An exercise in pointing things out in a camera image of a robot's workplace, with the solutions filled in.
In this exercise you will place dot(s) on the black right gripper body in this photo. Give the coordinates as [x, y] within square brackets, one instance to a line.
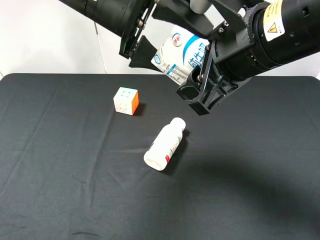
[228, 61]

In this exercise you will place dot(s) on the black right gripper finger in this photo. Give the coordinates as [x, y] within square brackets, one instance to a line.
[194, 85]

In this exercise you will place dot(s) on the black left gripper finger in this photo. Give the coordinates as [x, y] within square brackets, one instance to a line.
[141, 55]
[178, 12]

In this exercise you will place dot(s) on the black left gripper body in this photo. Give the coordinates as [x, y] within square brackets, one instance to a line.
[135, 19]

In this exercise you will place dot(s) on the white blue milk carton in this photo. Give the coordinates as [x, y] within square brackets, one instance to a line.
[180, 54]

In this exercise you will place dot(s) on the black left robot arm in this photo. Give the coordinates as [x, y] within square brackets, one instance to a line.
[107, 13]

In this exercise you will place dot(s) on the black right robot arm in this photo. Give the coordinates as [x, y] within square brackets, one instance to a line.
[255, 37]

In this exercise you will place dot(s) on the pastel rubik's cube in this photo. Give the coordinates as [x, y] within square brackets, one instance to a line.
[126, 101]

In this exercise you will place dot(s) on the white plastic bottle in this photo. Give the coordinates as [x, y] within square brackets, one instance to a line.
[165, 144]

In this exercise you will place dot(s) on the black tablecloth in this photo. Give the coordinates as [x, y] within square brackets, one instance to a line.
[72, 168]

